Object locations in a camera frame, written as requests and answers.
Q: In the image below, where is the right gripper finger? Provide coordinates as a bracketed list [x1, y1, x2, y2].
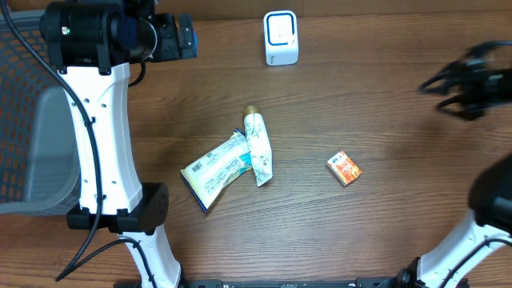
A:
[418, 63, 468, 96]
[435, 94, 486, 121]

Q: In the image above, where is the white tube with gold cap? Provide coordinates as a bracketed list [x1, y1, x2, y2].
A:
[242, 105, 273, 186]

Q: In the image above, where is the small orange tissue pack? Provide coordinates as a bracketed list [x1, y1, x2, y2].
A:
[326, 150, 362, 186]

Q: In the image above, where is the yellow white snack bag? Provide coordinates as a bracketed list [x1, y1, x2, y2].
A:
[181, 129, 252, 212]

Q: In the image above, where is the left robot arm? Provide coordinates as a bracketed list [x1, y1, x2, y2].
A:
[40, 1, 197, 287]

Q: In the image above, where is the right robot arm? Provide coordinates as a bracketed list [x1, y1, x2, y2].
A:
[382, 55, 511, 288]

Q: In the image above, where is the white barcode scanner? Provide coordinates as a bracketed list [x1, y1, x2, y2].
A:
[263, 10, 299, 66]

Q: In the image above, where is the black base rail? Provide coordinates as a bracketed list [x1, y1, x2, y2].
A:
[114, 278, 470, 288]

